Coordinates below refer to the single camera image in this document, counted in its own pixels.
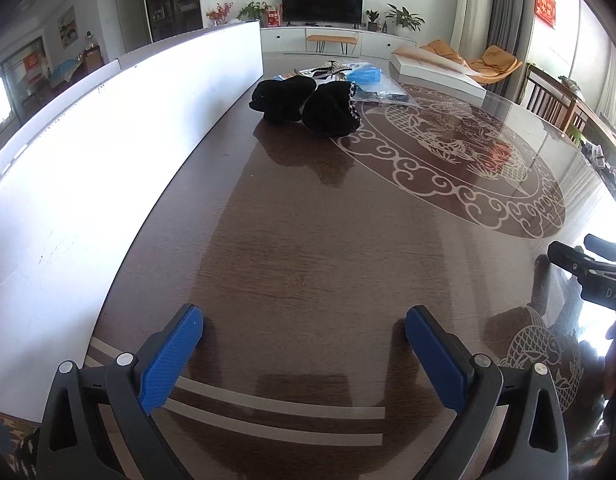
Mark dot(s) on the clear water bottle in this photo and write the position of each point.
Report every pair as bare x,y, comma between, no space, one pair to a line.
91,41

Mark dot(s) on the large leafy potted plant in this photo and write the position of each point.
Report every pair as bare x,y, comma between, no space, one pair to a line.
405,17

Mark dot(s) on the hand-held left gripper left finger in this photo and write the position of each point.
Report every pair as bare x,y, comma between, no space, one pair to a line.
170,360

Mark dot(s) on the red wall hanging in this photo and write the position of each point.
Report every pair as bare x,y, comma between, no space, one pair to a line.
546,6

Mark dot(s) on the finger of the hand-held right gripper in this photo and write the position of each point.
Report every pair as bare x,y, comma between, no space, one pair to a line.
570,256
607,250

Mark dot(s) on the patterned rug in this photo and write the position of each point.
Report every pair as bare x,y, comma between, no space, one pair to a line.
5,432

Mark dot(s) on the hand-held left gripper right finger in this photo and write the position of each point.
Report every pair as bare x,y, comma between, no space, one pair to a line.
435,360

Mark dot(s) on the small potted plant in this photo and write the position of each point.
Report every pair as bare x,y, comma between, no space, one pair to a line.
372,20

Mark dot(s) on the white television cabinet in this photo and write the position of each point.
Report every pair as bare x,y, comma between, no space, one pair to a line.
288,40

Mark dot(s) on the grey curtain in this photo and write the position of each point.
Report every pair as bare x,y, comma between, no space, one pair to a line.
510,10

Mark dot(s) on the black rhinestone-trimmed cloth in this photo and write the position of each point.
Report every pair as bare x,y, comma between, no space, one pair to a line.
330,107
280,100

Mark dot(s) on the white door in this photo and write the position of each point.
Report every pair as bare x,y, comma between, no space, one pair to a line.
131,17

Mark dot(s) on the blue patterned cloth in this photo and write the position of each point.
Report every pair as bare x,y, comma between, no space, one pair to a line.
65,70

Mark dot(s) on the orange lounge chair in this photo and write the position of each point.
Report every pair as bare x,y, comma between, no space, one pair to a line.
492,62

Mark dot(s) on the white board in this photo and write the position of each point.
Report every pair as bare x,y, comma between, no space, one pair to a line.
88,160

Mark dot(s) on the white flat box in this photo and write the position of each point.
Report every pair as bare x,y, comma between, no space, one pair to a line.
437,72

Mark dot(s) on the framed painting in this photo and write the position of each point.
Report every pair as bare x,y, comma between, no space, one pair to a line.
67,28

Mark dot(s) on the patterned cloth item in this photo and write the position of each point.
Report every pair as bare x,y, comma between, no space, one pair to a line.
330,69

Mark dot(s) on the glass display cabinet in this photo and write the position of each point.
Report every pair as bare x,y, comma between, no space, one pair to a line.
172,0

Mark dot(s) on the black television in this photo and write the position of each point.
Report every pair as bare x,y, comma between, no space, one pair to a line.
322,4

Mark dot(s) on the white tied curtain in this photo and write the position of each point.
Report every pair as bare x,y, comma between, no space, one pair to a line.
470,10

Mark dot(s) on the red flower vase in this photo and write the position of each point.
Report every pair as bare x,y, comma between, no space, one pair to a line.
219,14

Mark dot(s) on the red paper decoration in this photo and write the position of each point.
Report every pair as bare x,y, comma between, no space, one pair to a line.
31,66

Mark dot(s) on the bushy green potted plant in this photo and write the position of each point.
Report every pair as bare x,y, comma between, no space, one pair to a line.
251,11

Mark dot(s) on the blue label plastic packet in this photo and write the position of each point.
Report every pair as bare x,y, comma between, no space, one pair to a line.
365,72

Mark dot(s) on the orange bench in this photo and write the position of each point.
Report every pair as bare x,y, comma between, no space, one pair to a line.
333,38

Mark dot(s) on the wooden sideboard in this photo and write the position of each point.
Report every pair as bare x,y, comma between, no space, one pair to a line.
600,130

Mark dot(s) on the clear plastic bag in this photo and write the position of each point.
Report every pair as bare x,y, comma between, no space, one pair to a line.
387,92

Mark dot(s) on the wooden chair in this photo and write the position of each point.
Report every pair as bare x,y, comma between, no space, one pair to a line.
547,97

